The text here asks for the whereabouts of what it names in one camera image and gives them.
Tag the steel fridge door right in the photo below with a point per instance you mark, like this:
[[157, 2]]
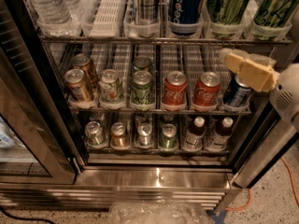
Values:
[[276, 143]]

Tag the gold can rear left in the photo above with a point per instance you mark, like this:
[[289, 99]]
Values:
[[86, 64]]

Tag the clear water bottle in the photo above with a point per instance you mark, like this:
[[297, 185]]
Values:
[[54, 18]]

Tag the white green soda can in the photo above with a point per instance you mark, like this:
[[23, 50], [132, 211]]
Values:
[[111, 87]]

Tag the green can middle shelf front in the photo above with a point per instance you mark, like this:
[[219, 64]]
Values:
[[141, 92]]

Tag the stainless steel fridge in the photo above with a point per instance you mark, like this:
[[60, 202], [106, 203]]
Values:
[[105, 174]]

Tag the silver green can bottom shelf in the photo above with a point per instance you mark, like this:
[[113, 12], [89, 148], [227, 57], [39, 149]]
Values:
[[95, 133]]

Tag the glass fridge door left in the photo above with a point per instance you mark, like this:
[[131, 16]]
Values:
[[32, 105]]

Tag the brown bottle white cap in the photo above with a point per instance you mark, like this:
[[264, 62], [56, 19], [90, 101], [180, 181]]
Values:
[[220, 134], [194, 135]]

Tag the red Coca-Cola can left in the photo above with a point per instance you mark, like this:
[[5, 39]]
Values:
[[175, 85]]

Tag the gold can bottom shelf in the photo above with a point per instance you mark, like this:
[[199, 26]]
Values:
[[119, 135]]

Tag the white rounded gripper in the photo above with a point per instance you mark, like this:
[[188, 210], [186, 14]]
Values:
[[286, 92]]

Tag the gold can front left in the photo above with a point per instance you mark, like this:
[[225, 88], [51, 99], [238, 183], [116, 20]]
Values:
[[78, 85]]

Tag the brown bottle right white cap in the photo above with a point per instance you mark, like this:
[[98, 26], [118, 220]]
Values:
[[220, 134]]

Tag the clear plastic bag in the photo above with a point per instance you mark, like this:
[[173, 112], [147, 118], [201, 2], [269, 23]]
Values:
[[158, 213]]

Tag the dark blue can middle shelf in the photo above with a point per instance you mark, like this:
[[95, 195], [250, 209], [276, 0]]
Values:
[[237, 93]]

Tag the brown bottle left white cap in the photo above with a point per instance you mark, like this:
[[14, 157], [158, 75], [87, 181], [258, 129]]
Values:
[[194, 135]]

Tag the green can top shelf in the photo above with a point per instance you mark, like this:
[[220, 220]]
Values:
[[226, 12]]

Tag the green can middle shelf rear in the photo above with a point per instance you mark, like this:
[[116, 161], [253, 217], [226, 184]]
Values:
[[142, 63]]

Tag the red coca-cola can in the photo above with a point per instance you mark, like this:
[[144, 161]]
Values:
[[206, 89], [175, 85]]

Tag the red Coca-Cola can right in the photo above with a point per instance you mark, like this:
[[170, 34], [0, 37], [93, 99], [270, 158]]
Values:
[[206, 89]]

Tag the blue Pepsi can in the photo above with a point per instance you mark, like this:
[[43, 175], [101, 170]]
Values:
[[183, 16]]

